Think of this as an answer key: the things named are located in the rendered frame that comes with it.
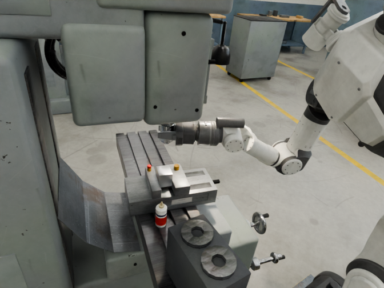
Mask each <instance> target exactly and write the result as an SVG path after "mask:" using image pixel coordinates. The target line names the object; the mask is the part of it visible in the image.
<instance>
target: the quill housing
mask: <svg viewBox="0 0 384 288"><path fill-rule="evenodd" d="M212 29H213V19H212V17H211V15H210V14H206V13H184V12H172V11H151V10H144V30H145V117H144V119H143V120H144V121H145V122H146V123H147V124H149V125H160V124H167V123H180V122H192V121H197V120H199V119H200V117H201V116H202V110H203V100H204V95H205V86H206V77H207V67H208V62H209V52H210V44H211V34H212Z"/></svg>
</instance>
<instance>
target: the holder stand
mask: <svg viewBox="0 0 384 288"><path fill-rule="evenodd" d="M165 268H166V270H167V272H168V274H169V276H170V278H171V279H172V281H173V283H174V284H175V286H176V288H247V284H248V282H249V279H250V276H251V272H250V271H249V269H248V268H247V267H246V266H245V265H244V263H243V262H242V261H241V260H240V259H239V257H238V256H237V255H236V253H235V252H234V251H233V250H232V249H231V247H230V246H229V245H228V244H227V243H226V241H225V240H224V239H223V238H222V237H221V235H220V234H219V232H217V231H216V229H215V228H214V226H213V225H212V224H211V223H210V222H209V220H208V219H207V218H206V217H205V216H204V215H203V214H201V215H199V216H197V217H194V218H191V219H188V220H186V221H184V222H181V223H178V224H176V225H174V226H171V227H169V228H168V232H167V250H166V267H165Z"/></svg>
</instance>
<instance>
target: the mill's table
mask: <svg viewBox="0 0 384 288"><path fill-rule="evenodd" d="M116 144H117V149H118V154H119V158H120V160H121V165H122V169H123V173H124V176H125V178H127V177H136V176H142V175H145V168H146V167H147V166H148V165H151V166H153V167H154V170H155V173H156V166H164V165H171V164H174V163H173V161H172V159H171V157H170V155H169V154H168V152H167V150H166V148H165V146H164V144H163V142H161V141H160V139H159V138H158V132H157V130H149V132H148V133H147V132H146V131H138V134H136V133H135V132H128V133H127V134H126V135H124V133H116ZM199 215H200V213H199V211H198V209H197V207H196V206H189V207H182V208H178V209H171V210H167V219H166V226H165V227H157V226H156V225H155V212H154V213H148V214H141V215H135V218H136V222H137V225H138V230H139V234H140V236H141V241H142V245H143V249H144V252H145V256H146V260H147V264H148V267H149V271H150V275H151V279H152V282H153V286H154V288H176V286H175V284H174V283H173V281H172V279H171V278H170V276H169V274H168V272H167V270H166V268H165V267H166V250H167V232H168V228H169V227H171V226H174V225H176V224H178V223H181V222H184V221H186V220H188V219H191V218H194V217H197V216H199Z"/></svg>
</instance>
